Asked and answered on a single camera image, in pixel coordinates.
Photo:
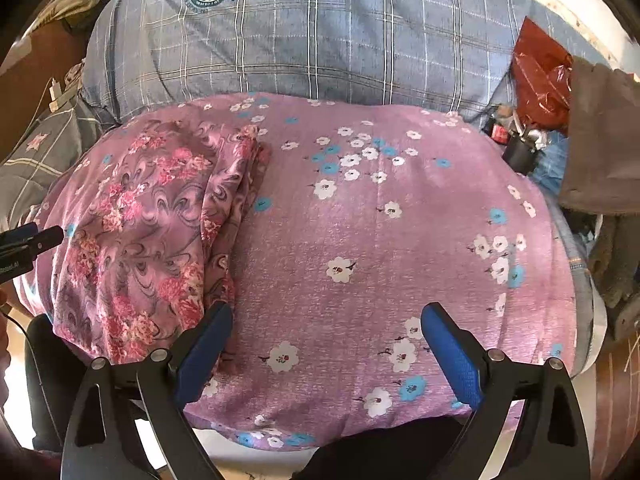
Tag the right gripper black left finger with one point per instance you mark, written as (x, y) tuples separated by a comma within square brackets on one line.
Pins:
[(102, 440)]

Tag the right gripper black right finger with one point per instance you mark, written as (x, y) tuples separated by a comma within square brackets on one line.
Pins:
[(550, 441)]

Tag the pink floral patterned garment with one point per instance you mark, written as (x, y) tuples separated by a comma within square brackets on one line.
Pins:
[(152, 216)]

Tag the grey plaid star pillow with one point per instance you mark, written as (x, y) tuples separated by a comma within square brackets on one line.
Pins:
[(52, 145)]

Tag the brown wooden headboard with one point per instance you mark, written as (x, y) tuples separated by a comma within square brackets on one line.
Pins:
[(48, 52)]

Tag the brown grey cloth pile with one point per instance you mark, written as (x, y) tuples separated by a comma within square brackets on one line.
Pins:
[(602, 172)]

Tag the purple floral bedsheet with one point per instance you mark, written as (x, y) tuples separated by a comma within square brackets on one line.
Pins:
[(364, 215)]

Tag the black cup with items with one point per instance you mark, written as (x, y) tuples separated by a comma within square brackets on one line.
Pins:
[(523, 150)]

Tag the red plastic bag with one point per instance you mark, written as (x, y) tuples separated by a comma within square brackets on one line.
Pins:
[(541, 70)]

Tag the blue plaid quilt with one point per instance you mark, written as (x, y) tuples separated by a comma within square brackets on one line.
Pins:
[(446, 55)]

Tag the white charger with cable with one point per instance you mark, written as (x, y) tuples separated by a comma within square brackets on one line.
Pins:
[(58, 97)]

